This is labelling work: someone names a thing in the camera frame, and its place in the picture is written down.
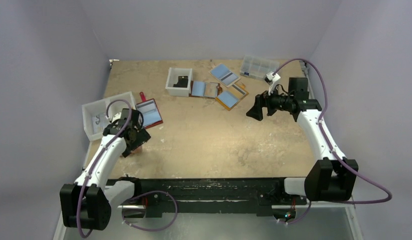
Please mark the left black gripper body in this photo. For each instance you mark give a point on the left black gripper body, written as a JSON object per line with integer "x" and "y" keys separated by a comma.
{"x": 141, "y": 136}

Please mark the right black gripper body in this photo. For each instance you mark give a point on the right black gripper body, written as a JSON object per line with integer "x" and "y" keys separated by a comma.
{"x": 265, "y": 105}

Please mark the pink card holder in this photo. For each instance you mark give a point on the pink card holder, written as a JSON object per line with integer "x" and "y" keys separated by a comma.
{"x": 138, "y": 150}

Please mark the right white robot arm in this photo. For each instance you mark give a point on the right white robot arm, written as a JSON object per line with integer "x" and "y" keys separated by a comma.
{"x": 331, "y": 178}

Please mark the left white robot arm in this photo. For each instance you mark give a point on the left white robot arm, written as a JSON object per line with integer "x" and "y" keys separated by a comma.
{"x": 86, "y": 203}

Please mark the red card holder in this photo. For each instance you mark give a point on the red card holder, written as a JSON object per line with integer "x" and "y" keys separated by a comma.
{"x": 149, "y": 109}

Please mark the orange card holder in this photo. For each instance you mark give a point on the orange card holder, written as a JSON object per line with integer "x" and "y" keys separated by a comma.
{"x": 232, "y": 96}

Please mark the printed card in bin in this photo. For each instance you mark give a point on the printed card in bin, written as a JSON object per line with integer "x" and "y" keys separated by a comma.
{"x": 99, "y": 122}

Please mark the white card holder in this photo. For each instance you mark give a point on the white card holder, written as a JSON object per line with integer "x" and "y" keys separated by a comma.
{"x": 226, "y": 76}

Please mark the brown open card holder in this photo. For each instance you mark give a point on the brown open card holder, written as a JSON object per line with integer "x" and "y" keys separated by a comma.
{"x": 202, "y": 89}

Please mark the clear plastic organizer box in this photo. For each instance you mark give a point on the clear plastic organizer box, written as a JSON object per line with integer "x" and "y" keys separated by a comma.
{"x": 257, "y": 67}

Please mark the white two-compartment bin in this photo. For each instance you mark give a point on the white two-compartment bin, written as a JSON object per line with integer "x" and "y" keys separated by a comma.
{"x": 94, "y": 113}

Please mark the small white square box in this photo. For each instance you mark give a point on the small white square box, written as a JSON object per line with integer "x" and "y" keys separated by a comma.
{"x": 173, "y": 74}

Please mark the black object in box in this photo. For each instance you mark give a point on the black object in box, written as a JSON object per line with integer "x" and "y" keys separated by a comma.
{"x": 182, "y": 82}

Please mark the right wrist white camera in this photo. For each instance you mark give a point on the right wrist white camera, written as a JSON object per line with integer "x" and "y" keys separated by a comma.
{"x": 272, "y": 77}

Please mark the wrist white camera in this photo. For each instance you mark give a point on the wrist white camera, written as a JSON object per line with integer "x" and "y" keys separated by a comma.
{"x": 115, "y": 117}
{"x": 272, "y": 77}

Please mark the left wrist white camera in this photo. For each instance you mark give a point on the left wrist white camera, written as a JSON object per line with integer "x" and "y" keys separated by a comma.
{"x": 115, "y": 117}

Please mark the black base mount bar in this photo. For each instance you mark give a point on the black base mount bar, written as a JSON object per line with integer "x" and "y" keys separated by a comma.
{"x": 262, "y": 196}

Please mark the aluminium frame rail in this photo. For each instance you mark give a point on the aluminium frame rail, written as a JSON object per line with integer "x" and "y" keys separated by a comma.
{"x": 338, "y": 205}

